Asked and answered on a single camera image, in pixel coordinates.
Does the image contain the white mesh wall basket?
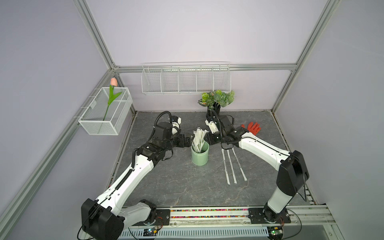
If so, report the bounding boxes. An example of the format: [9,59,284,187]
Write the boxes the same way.
[75,87,133,136]

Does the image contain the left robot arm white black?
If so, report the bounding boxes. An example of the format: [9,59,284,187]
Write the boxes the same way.
[81,135,192,240]

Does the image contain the red work glove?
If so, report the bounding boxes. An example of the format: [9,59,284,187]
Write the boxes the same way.
[241,122,261,136]

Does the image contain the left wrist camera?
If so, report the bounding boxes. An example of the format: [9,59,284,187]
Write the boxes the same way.
[151,111,182,141]

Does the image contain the pink artificial tulip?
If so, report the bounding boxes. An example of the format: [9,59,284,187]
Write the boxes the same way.
[103,78,122,121]

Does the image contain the green artificial plant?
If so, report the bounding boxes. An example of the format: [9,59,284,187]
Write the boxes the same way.
[198,90,235,108]

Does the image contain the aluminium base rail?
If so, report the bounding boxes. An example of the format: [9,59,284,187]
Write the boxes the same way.
[125,204,337,230]

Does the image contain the white slotted cable duct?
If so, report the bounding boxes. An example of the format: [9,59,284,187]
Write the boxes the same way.
[119,226,270,240]

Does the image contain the bundle of wrapped white straws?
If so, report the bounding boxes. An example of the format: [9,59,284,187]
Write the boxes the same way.
[192,128,208,153]

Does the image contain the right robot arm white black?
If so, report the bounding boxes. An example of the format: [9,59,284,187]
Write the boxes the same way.
[206,122,310,224]

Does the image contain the green cylindrical storage cup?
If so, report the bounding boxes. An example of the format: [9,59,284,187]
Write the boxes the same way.
[191,142,210,166]

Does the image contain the white straw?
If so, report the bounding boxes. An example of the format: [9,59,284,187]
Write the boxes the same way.
[226,150,237,184]
[221,149,231,185]
[232,148,248,181]

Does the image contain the aluminium frame struts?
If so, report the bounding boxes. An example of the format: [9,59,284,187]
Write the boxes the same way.
[1,1,340,240]

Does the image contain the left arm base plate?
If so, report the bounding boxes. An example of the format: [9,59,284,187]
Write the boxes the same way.
[134,209,171,226]

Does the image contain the black vase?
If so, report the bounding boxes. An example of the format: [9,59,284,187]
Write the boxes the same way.
[206,103,221,118]

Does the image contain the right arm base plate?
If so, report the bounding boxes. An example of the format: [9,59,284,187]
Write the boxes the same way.
[248,207,291,225]

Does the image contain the white wire wall shelf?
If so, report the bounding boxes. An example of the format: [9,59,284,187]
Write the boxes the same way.
[141,62,232,95]

